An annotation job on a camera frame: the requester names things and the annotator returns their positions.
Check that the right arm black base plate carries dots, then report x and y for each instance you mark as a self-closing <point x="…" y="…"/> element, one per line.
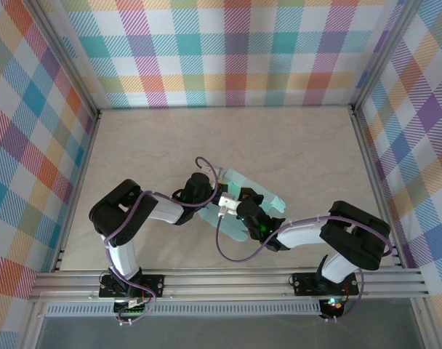
<point x="304" y="285"/>

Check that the aluminium frame post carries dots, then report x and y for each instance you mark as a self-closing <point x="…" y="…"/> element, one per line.
<point x="66" y="58"/>
<point x="384" y="54"/>

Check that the light teal paper box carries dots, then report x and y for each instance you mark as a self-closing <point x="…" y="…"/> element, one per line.
<point x="243" y="180"/>

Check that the aluminium table side rail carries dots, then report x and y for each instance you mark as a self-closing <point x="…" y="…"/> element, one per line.
<point x="379" y="174"/>
<point x="77" y="189"/>

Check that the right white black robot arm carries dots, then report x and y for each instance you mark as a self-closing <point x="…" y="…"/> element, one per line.
<point x="301" y="236"/>

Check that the wide aluminium base rail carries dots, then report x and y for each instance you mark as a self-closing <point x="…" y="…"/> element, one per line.
<point x="224" y="285"/>

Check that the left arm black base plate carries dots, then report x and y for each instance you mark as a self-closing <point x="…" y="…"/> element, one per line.
<point x="155" y="285"/>

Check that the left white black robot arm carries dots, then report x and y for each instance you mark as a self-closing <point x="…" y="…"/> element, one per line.
<point x="123" y="258"/>

